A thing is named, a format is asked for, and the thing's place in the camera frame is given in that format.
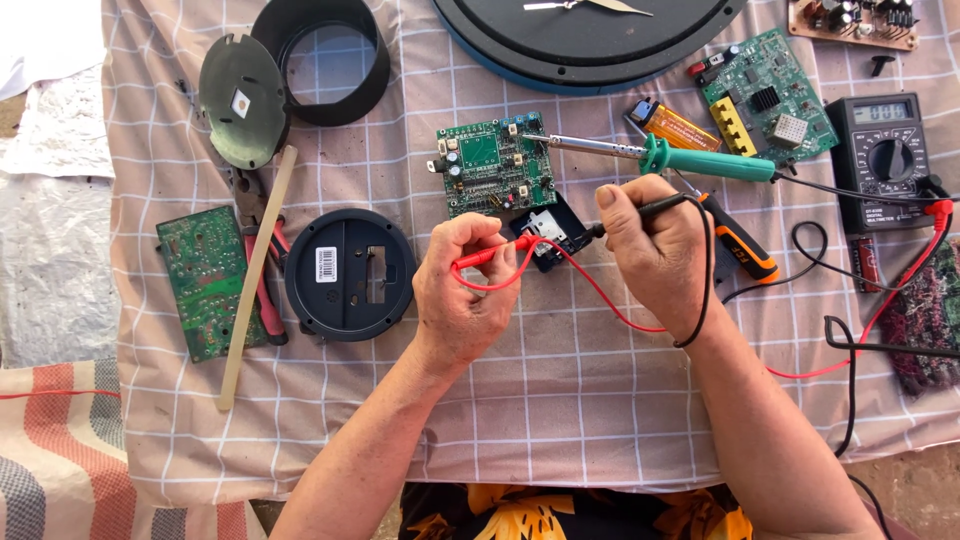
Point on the person's right hand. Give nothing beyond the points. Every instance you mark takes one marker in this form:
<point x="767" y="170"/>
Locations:
<point x="660" y="255"/>

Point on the person's left hand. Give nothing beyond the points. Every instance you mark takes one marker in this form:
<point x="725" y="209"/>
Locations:
<point x="450" y="315"/>

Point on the person's left fingers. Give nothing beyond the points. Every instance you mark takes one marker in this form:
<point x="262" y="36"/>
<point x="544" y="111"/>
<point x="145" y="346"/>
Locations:
<point x="480" y="229"/>

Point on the red multimeter probe lead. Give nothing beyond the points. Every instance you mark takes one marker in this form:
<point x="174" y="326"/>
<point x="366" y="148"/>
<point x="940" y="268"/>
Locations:
<point x="487" y="257"/>

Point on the black multimeter probe lead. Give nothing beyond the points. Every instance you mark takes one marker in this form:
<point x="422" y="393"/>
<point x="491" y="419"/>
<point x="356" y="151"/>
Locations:
<point x="645" y="211"/>

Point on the square green circuit board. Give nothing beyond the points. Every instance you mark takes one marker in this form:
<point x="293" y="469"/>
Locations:
<point x="491" y="161"/>

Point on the small black module white part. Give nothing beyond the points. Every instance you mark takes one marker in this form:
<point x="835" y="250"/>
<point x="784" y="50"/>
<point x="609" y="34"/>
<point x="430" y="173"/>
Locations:
<point x="551" y="225"/>

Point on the black round back cover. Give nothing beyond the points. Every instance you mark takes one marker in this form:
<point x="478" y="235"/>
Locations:
<point x="349" y="277"/>

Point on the beige checked cloth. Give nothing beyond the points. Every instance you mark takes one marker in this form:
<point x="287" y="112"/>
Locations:
<point x="570" y="405"/>

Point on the large black round disc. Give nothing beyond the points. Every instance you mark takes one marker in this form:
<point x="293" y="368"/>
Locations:
<point x="577" y="45"/>

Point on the orange lighter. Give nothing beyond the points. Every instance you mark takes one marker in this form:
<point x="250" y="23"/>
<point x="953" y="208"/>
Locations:
<point x="679" y="129"/>

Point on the pale glue stick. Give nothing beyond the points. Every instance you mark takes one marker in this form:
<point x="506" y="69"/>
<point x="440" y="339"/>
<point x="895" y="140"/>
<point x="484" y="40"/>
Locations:
<point x="255" y="277"/>

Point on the pale metal clock hands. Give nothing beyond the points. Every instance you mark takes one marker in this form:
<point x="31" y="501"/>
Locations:
<point x="607" y="6"/>

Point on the orange black hand tool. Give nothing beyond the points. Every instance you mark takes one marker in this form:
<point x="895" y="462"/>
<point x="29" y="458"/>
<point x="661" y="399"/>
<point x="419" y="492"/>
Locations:
<point x="742" y="247"/>

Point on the dark round metal plate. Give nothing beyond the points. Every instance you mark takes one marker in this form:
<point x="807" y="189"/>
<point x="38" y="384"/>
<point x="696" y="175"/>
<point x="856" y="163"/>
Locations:
<point x="240" y="105"/>

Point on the worn green circuit board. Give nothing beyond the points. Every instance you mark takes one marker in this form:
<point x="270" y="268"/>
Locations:
<point x="199" y="277"/>

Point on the person's floral clothing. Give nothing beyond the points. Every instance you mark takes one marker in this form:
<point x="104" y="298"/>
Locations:
<point x="570" y="517"/>

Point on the green board with yellow ports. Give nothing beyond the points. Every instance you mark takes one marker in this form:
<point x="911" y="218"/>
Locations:
<point x="765" y="97"/>

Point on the red battery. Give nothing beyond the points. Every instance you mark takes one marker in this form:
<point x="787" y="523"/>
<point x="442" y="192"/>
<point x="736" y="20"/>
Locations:
<point x="868" y="264"/>

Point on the black digital multimeter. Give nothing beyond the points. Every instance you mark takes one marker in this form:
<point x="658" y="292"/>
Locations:
<point x="889" y="161"/>

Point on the white plastic sheet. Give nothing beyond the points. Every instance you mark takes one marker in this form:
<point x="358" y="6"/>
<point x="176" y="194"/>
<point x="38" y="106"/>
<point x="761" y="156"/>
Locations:
<point x="52" y="225"/>

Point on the brown circuit board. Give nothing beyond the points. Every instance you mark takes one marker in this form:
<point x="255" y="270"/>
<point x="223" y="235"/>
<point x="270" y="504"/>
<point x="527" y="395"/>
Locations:
<point x="855" y="22"/>

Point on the small black plastic plug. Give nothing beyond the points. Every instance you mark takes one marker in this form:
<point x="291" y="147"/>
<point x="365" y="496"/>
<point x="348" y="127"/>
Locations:
<point x="883" y="64"/>

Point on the dark multicoloured rag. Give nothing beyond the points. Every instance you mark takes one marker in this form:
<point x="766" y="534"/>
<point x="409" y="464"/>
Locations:
<point x="926" y="330"/>

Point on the striped red grey cloth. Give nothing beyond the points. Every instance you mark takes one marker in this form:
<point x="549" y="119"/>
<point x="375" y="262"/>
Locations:
<point x="60" y="457"/>

